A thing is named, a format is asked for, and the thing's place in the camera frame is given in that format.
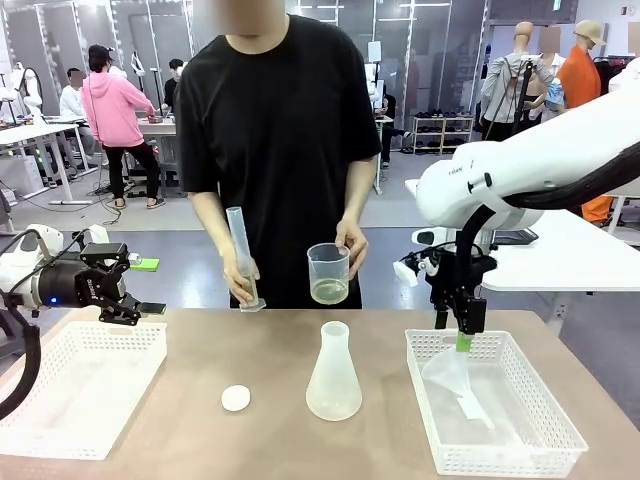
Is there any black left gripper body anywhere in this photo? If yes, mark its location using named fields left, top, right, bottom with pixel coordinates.
left=35, top=259, right=127, bottom=310

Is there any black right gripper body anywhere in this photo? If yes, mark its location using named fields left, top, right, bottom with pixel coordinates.
left=424, top=248, right=498, bottom=304

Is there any clear plastic funnel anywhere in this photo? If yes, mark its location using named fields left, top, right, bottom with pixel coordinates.
left=420, top=347, right=496, bottom=431

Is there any clear plastic measuring beaker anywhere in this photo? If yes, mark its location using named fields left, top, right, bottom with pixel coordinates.
left=306, top=242, right=351, bottom=306

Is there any translucent plastic Erlenmeyer flask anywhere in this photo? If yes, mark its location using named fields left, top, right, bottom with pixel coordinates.
left=305, top=321, right=363, bottom=422

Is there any clear plastic graduated cylinder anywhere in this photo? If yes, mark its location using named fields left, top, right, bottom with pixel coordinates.
left=225, top=206, right=268, bottom=314

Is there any white round flask cap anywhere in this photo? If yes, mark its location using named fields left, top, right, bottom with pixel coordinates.
left=221, top=384, right=252, bottom=413

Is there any person's right forearm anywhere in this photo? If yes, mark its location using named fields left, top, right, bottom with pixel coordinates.
left=189, top=192, right=237, bottom=261

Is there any person's left forearm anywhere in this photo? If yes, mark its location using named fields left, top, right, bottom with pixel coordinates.
left=340, top=154, right=377, bottom=229

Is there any person's left hand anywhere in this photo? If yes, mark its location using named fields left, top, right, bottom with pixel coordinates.
left=334, top=219, right=370, bottom=281

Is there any person's right hand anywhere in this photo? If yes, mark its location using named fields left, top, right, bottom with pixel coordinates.
left=222, top=247, right=262, bottom=304

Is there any black tablet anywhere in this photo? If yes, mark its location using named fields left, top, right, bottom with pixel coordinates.
left=491, top=227, right=540, bottom=247

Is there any white perforated plastic basket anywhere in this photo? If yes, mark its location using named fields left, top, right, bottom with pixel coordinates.
left=0, top=320, right=169, bottom=461
left=403, top=328, right=590, bottom=477

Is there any white side table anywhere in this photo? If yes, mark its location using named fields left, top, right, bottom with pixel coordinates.
left=404, top=178, right=640, bottom=294

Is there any white office desk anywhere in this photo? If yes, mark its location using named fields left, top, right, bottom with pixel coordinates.
left=0, top=122, right=95, bottom=207

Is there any wooden shoe rack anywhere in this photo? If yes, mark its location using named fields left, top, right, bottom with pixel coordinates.
left=411, top=114, right=476, bottom=156

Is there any person in pink hoodie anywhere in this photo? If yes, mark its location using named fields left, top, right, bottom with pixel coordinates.
left=80, top=44, right=167, bottom=210

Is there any seated person in white shirt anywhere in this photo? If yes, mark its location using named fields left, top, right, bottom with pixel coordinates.
left=58, top=68, right=99, bottom=169

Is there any mannequin in grey shirt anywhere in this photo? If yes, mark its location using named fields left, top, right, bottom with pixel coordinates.
left=478, top=20, right=557, bottom=144

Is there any person in black t-shirt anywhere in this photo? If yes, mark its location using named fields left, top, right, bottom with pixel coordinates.
left=177, top=13, right=384, bottom=310

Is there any mannequin in orange clothes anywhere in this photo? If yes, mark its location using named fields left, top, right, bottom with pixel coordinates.
left=555, top=19, right=615, bottom=226

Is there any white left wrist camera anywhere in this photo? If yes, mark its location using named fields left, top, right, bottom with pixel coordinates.
left=82, top=224, right=111, bottom=246

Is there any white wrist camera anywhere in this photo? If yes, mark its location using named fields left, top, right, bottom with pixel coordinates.
left=82, top=224, right=111, bottom=246
left=392, top=251, right=437, bottom=289

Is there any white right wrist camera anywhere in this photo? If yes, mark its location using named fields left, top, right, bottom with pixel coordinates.
left=392, top=251, right=437, bottom=289

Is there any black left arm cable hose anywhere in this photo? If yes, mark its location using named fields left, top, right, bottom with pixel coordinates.
left=0, top=289, right=42, bottom=422

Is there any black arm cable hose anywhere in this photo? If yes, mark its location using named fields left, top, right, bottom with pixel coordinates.
left=0, top=289, right=42, bottom=422
left=452, top=149, right=640, bottom=341

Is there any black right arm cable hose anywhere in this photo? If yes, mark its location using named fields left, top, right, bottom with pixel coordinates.
left=452, top=149, right=640, bottom=341

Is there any black camera tripod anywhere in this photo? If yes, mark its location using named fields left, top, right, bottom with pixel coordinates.
left=483, top=57, right=535, bottom=137

